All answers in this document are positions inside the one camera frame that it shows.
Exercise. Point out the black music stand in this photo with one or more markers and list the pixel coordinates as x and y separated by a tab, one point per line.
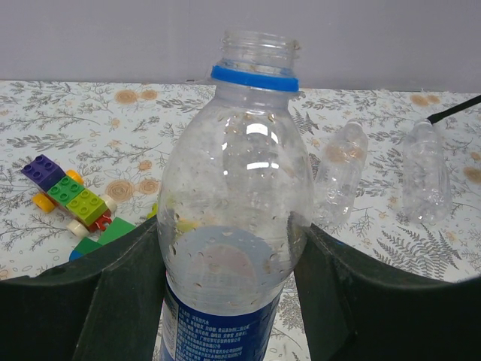
435	118

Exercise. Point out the green blue toy blocks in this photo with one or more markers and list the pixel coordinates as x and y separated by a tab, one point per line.
118	228

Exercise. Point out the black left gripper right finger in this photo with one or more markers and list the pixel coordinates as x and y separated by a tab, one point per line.
357	308

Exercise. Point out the clear empty plastic bottle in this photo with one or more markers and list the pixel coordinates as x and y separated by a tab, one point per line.
339	172
426	191

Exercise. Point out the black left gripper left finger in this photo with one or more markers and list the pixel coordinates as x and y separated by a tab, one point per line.
105	305

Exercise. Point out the clear bottle blue label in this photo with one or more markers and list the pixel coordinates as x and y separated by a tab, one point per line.
235	205

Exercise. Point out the toy block car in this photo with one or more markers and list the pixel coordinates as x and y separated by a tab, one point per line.
65	190

